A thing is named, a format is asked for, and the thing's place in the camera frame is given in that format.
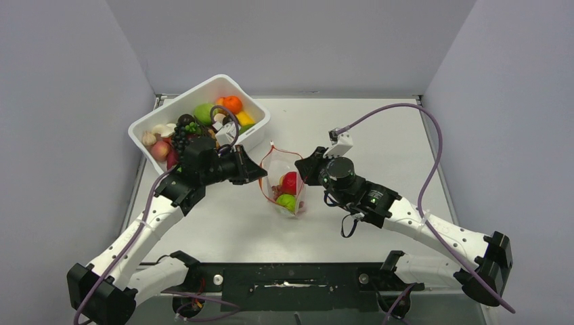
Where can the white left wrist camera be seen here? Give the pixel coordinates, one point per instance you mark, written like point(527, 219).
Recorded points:
point(227, 134)

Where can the dark purple mangosteen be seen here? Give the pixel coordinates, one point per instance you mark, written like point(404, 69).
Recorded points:
point(185, 119)

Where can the yellow lemon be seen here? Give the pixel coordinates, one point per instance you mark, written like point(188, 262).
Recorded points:
point(245, 119)

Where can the red apple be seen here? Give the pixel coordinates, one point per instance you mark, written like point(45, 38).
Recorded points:
point(290, 183)

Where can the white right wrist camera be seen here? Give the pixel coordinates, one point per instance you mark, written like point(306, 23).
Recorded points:
point(341, 143)

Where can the dark grape bunch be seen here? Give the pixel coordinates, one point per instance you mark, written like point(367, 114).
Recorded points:
point(184, 134)

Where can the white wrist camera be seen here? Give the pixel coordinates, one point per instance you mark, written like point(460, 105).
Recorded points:
point(341, 143)
point(227, 134)

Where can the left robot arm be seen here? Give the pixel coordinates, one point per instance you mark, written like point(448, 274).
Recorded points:
point(108, 289)

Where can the white plastic food bin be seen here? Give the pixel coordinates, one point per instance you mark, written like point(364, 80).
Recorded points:
point(209, 90)

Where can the green cabbage ball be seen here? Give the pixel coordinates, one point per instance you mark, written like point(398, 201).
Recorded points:
point(202, 113)

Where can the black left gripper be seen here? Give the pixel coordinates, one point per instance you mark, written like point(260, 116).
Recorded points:
point(246, 170)

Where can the red grape bunch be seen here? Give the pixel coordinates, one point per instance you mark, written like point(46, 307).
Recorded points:
point(277, 192)

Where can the clear zip top bag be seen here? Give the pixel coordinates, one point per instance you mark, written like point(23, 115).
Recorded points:
point(278, 162)

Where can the orange tangerine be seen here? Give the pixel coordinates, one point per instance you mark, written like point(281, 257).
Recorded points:
point(233, 104)

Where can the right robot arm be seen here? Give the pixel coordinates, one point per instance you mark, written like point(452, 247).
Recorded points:
point(479, 263)

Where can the pink apple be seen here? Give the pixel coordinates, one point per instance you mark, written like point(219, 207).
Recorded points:
point(160, 151)

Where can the purple sweet potato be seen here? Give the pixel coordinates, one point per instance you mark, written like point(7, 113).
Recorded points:
point(172, 159)

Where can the black mounting plate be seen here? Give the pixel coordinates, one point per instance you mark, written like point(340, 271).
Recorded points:
point(296, 286)

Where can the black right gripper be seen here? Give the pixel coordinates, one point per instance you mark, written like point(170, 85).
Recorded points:
point(308, 167)

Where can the lime green fruit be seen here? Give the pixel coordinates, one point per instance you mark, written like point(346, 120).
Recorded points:
point(287, 201)

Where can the white garlic bulb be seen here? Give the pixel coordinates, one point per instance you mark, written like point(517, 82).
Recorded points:
point(148, 139)

